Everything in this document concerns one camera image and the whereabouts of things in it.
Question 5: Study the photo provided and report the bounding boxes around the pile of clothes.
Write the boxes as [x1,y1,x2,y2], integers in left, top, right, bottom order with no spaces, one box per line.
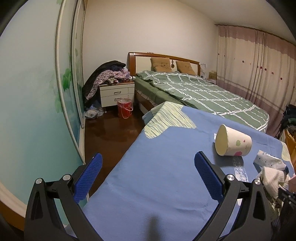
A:
[82,60,130,108]

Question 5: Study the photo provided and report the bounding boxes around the green checked bed duvet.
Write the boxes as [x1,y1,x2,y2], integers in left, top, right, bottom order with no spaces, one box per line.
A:
[134,70,269,133]

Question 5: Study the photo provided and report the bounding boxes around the left brown pillow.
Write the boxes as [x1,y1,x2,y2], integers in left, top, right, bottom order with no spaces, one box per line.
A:
[151,57,172,72]

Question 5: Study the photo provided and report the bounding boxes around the white paper cup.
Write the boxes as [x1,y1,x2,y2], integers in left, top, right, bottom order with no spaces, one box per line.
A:
[215,124,252,157]

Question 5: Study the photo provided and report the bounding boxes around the red plastic bucket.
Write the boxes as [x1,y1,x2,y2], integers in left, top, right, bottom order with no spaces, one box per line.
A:
[117,98,133,119]

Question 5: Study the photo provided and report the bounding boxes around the brown pillow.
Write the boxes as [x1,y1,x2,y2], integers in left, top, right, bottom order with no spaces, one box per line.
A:
[176,61,196,75]
[151,57,172,72]

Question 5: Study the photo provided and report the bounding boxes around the right bedside cabinet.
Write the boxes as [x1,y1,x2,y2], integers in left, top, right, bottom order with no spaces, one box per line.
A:
[208,71,217,85]

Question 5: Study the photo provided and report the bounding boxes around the pink striped curtain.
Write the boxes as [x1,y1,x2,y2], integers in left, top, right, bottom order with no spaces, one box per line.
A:
[217,25,295,136]

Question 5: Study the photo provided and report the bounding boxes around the wooden bed headboard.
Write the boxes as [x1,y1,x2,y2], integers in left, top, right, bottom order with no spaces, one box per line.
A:
[127,52,201,76]

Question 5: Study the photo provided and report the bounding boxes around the plastic bags on floor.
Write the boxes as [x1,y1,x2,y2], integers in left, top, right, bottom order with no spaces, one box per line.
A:
[84,105,104,119]

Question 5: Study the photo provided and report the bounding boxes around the sliding wardrobe door panel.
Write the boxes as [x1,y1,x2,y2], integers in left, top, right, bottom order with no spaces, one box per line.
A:
[55,1,85,163]

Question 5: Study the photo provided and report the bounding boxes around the blue blanket with striped patches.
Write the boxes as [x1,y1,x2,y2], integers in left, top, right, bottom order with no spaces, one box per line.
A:
[65,101,295,241]

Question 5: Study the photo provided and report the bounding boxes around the white patterned tissue pack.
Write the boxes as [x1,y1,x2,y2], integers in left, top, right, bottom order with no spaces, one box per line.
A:
[253,150,288,173]

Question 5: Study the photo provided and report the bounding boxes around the white bedside drawer cabinet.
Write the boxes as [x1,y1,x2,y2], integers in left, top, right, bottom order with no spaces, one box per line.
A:
[99,81,135,108]

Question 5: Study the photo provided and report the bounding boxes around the right brown pillow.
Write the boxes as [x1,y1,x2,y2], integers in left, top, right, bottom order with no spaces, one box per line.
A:
[176,61,196,75]

